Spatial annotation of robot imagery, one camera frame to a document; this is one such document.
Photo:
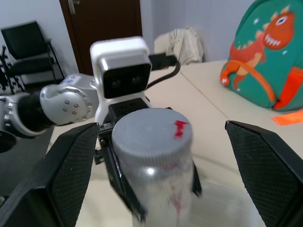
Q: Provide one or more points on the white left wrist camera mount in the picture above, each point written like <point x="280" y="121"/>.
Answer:
<point x="118" y="54"/>

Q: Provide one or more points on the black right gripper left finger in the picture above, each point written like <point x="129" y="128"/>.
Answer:
<point x="59" y="179"/>

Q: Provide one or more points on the beige cloth bag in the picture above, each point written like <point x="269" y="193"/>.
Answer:
<point x="187" y="45"/>

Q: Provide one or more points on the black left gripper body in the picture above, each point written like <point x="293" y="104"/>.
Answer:
<point x="126" y="106"/>

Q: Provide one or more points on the grey jar lid red mark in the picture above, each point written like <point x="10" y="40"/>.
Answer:
<point x="151" y="134"/>

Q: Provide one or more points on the dark brown door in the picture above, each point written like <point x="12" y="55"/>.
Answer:
<point x="104" y="23"/>

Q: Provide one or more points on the clear plastic box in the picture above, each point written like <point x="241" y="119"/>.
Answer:
<point x="227" y="208"/>

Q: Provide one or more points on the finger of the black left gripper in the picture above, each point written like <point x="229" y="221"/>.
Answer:
<point x="120" y="182"/>
<point x="196" y="179"/>

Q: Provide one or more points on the black folding chair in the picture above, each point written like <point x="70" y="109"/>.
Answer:
<point x="28" y="49"/>

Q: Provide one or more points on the clear plastic jar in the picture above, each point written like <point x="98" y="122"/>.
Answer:
<point x="163" y="196"/>

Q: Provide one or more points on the green dinosaur backpack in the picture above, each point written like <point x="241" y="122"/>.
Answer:
<point x="272" y="59"/>

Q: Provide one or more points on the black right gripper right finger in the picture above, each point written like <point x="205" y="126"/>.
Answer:
<point x="267" y="170"/>

